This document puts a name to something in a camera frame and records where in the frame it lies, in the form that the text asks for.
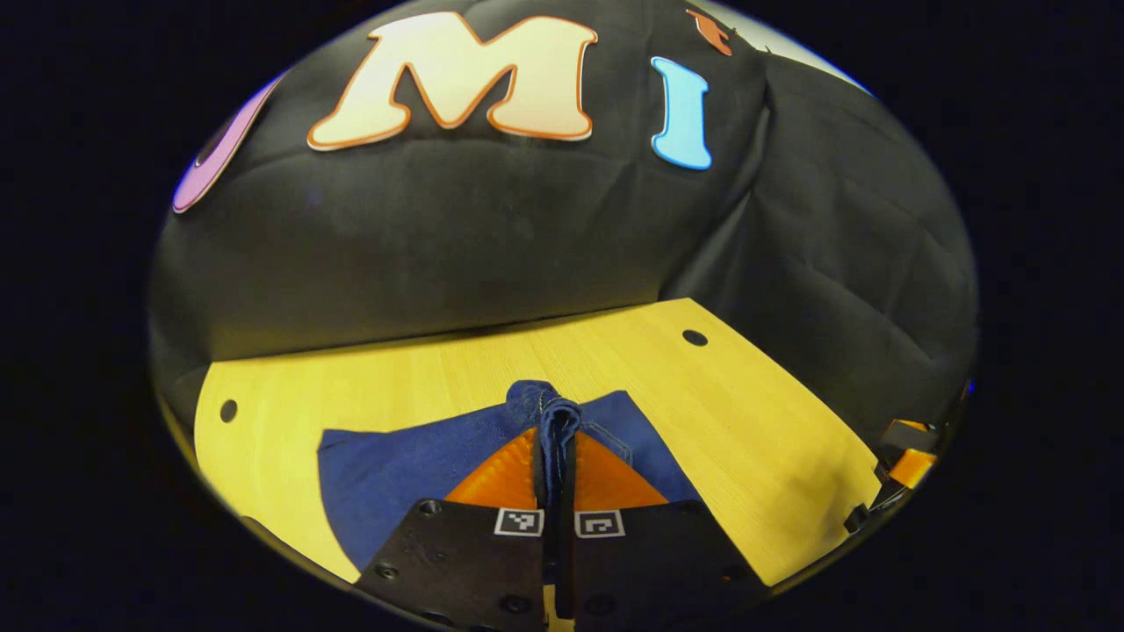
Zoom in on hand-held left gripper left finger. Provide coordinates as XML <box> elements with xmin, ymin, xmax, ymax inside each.
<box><xmin>356</xmin><ymin>426</ymin><xmax>550</xmax><ymax>632</ymax></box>

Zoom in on blue jeans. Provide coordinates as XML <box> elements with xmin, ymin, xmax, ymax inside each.
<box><xmin>316</xmin><ymin>379</ymin><xmax>703</xmax><ymax>573</ymax></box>

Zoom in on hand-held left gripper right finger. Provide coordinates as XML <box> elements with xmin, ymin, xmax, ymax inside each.
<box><xmin>558</xmin><ymin>430</ymin><xmax>767</xmax><ymax>626</ymax></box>

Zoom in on black backdrop cloth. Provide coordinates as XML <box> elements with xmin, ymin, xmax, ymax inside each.
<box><xmin>148</xmin><ymin>0</ymin><xmax>980</xmax><ymax>444</ymax></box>

